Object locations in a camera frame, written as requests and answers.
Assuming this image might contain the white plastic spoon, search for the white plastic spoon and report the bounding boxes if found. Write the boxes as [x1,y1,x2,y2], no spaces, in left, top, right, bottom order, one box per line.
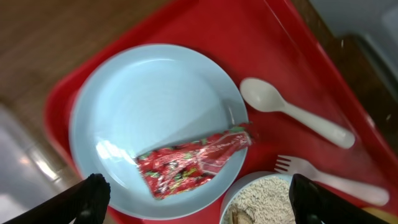
[239,78,355,149]

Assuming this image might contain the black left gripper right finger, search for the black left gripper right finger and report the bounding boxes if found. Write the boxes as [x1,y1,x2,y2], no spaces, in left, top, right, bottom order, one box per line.
[289,174,387,224]

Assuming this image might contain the grey dishwasher rack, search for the grey dishwasher rack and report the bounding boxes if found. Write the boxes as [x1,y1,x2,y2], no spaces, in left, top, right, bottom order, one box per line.
[310,0,397,100]

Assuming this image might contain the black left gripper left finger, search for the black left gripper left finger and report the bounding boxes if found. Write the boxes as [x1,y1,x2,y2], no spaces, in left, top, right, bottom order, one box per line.
[5,174,111,224]

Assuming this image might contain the light blue bowl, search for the light blue bowl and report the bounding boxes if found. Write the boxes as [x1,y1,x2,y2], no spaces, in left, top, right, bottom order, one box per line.
[219,170,295,224]

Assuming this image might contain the light blue round plate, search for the light blue round plate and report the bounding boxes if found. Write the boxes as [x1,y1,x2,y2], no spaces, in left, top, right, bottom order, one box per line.
[69,44,248,223]

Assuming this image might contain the white plastic fork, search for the white plastic fork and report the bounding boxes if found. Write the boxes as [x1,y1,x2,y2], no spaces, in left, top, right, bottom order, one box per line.
[274,155,390,207]

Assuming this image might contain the rice and food scraps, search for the rice and food scraps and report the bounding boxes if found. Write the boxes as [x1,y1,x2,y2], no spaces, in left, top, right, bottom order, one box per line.
[223,175,296,224]

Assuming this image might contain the red candy wrapper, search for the red candy wrapper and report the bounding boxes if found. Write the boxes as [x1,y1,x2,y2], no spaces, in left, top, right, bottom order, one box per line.
[134,123,253,200]

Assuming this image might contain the red plastic tray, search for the red plastic tray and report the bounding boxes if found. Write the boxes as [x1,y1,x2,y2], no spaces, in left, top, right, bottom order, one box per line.
[44,0,397,223]

